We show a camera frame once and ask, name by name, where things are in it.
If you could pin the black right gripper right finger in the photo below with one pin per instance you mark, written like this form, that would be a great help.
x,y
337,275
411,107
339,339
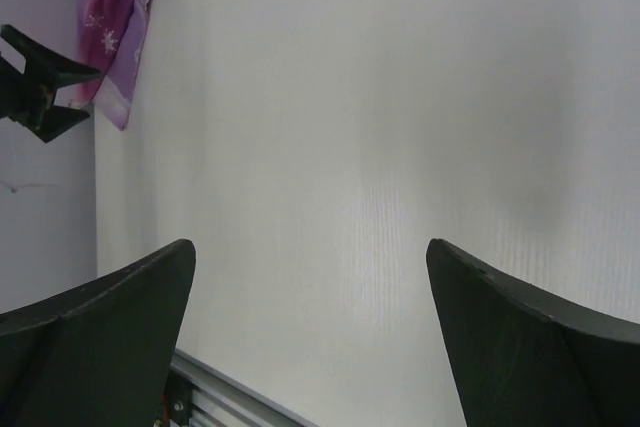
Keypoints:
x,y
522,356

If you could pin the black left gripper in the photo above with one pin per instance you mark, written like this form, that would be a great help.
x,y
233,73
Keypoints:
x,y
27,97

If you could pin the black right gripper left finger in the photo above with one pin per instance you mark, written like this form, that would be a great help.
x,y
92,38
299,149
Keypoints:
x,y
98,354

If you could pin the purple princess placemat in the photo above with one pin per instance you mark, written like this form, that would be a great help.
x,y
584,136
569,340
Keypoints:
x,y
111,36

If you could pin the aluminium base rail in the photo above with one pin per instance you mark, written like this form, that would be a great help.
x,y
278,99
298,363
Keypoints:
x,y
198,395

